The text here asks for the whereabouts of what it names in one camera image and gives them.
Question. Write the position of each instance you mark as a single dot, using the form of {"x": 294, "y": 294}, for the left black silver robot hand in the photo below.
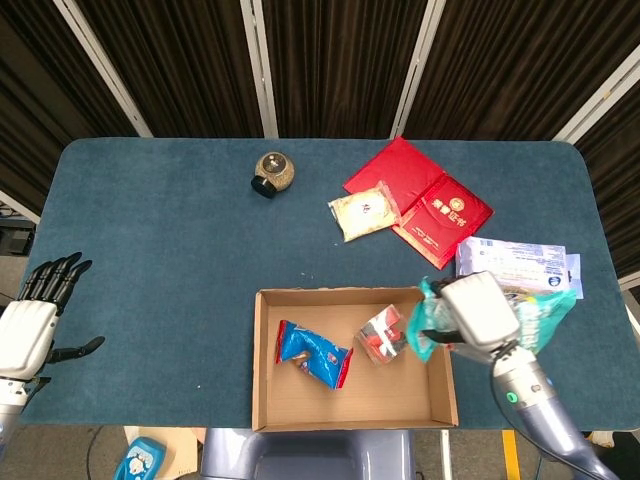
{"x": 25, "y": 335}

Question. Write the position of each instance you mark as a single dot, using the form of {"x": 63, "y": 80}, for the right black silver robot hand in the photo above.
{"x": 480, "y": 310}

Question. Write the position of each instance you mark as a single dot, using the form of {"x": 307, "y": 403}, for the teal plastic snack bag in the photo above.
{"x": 542, "y": 315}

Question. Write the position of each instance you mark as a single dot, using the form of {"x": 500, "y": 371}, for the pale blue tissue pack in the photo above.
{"x": 510, "y": 255}

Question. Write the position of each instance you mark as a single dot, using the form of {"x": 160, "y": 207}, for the clear box with red item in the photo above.
{"x": 385, "y": 335}

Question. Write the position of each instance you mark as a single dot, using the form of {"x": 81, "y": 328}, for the blue red snack bag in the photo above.
{"x": 310, "y": 350}

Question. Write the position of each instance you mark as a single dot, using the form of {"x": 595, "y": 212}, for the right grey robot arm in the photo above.
{"x": 535, "y": 400}

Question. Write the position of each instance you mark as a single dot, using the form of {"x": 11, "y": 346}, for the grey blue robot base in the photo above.
{"x": 310, "y": 455}

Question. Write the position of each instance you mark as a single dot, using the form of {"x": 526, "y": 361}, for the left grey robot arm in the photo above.
{"x": 10, "y": 405}

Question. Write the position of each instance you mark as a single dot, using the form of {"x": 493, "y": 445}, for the black electrical box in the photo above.
{"x": 15, "y": 237}

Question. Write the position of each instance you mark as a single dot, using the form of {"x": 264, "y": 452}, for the open brown cardboard box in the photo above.
{"x": 380, "y": 400}

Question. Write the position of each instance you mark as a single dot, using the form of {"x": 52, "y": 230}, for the flat brown cardboard sheet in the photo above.
{"x": 182, "y": 445}

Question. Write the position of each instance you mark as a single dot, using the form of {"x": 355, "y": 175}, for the red gold certificate folder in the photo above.
{"x": 450, "y": 220}

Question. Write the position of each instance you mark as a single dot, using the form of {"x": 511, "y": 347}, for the clear bag of beige grains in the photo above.
{"x": 362, "y": 212}

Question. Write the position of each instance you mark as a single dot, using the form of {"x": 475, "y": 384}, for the plain red paper envelope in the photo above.
{"x": 395, "y": 170}

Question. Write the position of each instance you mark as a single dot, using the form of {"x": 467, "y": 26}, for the blue cartoon handheld device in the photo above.
{"x": 142, "y": 460}

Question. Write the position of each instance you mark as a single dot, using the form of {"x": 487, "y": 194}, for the blue felt table cloth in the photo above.
{"x": 150, "y": 200}

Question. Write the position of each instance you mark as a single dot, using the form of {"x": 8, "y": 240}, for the dark brown partition panel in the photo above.
{"x": 620, "y": 190}
{"x": 340, "y": 65}
{"x": 35, "y": 100}
{"x": 185, "y": 65}
{"x": 510, "y": 65}

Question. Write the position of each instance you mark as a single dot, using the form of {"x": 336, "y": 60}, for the round glass jar black lid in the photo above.
{"x": 275, "y": 170}

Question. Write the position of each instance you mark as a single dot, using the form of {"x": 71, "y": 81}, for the white partition frame post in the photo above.
{"x": 260, "y": 70}
{"x": 600, "y": 95}
{"x": 417, "y": 70}
{"x": 105, "y": 70}

